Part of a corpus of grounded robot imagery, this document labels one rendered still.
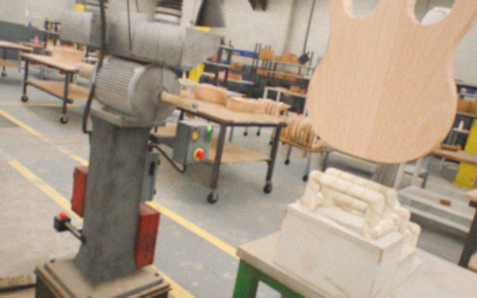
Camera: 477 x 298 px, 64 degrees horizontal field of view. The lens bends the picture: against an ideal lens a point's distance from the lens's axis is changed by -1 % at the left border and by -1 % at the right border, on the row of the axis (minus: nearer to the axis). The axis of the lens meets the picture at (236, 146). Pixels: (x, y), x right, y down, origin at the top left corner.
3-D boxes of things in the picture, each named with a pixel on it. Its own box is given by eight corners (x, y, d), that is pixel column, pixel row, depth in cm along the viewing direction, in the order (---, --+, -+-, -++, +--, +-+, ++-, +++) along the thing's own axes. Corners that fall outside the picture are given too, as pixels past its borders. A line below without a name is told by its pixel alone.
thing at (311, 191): (299, 209, 101) (306, 175, 99) (305, 207, 104) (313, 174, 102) (309, 213, 99) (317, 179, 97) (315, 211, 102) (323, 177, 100)
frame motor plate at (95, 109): (79, 109, 187) (80, 102, 186) (123, 110, 205) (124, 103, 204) (121, 127, 164) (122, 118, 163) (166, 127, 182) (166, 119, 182)
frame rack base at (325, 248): (272, 263, 106) (285, 204, 102) (301, 249, 118) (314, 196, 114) (365, 316, 89) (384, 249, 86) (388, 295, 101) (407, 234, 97)
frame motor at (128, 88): (83, 105, 183) (89, 50, 177) (132, 107, 203) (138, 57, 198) (132, 126, 158) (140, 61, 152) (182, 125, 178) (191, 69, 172)
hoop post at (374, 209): (358, 235, 91) (368, 198, 89) (363, 233, 93) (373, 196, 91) (370, 241, 89) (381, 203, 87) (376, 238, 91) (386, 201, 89)
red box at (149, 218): (109, 249, 216) (117, 188, 208) (129, 244, 226) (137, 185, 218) (135, 270, 201) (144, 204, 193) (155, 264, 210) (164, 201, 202)
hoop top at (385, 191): (320, 178, 106) (324, 166, 105) (327, 176, 109) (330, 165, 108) (392, 204, 93) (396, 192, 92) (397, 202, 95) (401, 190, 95)
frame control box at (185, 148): (143, 163, 198) (150, 113, 192) (175, 160, 214) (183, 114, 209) (174, 179, 183) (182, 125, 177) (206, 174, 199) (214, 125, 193)
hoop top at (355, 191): (305, 180, 100) (308, 169, 99) (312, 180, 102) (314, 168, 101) (379, 209, 87) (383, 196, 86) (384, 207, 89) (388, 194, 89)
